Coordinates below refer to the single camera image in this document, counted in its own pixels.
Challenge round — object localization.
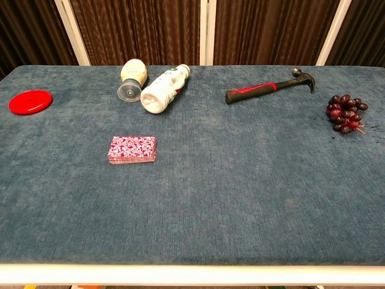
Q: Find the blue table cloth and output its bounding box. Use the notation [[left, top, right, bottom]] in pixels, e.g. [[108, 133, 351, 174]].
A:
[[0, 64, 385, 266]]

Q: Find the black and red claw hammer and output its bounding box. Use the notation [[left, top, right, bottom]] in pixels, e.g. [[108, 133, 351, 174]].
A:
[[225, 68, 316, 105]]

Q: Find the white plastic drink bottle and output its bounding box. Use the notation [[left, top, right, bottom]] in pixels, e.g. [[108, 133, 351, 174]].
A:
[[140, 63, 191, 114]]

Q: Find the white table frame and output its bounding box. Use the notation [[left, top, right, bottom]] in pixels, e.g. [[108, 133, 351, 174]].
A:
[[0, 264, 385, 286]]

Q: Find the dark red grape bunch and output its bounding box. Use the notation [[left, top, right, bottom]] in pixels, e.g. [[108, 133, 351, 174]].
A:
[[326, 94, 369, 135]]

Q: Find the brown folding screen panel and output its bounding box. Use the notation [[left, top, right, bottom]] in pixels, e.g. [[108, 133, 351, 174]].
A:
[[315, 0, 385, 67], [69, 0, 208, 66], [208, 0, 340, 66], [0, 0, 91, 81]]

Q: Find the cream squeeze sauce bottle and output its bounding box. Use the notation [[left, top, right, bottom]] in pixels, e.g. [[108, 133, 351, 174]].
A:
[[117, 58, 149, 102]]

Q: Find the pink patterned box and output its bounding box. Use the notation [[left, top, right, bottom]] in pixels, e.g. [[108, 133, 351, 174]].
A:
[[107, 135, 157, 165]]

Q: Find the red round plastic lid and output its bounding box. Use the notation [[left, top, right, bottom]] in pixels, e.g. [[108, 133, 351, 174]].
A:
[[8, 89, 54, 116]]

